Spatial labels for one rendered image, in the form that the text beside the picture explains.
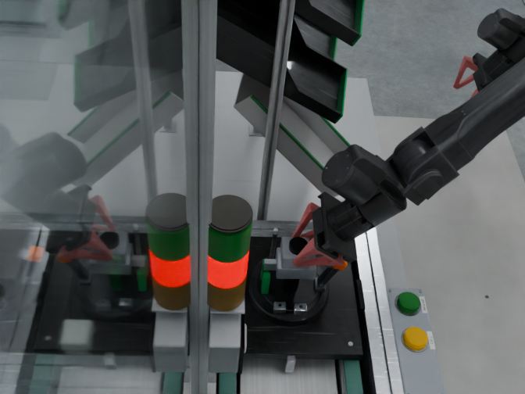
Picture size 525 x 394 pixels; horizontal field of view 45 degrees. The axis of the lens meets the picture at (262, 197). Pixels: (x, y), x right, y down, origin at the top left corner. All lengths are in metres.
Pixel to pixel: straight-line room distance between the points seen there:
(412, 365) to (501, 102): 0.47
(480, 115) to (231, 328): 0.43
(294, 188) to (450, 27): 2.41
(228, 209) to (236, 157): 0.83
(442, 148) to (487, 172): 0.72
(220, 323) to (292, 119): 0.57
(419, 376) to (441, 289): 0.28
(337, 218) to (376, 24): 2.70
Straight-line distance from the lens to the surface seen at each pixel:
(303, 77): 1.13
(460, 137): 0.88
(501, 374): 1.28
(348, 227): 0.93
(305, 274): 1.04
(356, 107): 1.65
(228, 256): 0.66
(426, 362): 1.12
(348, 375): 1.09
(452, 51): 3.53
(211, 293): 0.73
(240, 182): 1.42
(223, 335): 0.76
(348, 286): 1.15
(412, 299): 1.16
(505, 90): 0.89
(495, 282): 1.39
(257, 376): 1.10
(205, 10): 0.47
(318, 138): 1.29
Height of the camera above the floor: 1.91
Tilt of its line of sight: 49 degrees down
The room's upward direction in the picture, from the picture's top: 7 degrees clockwise
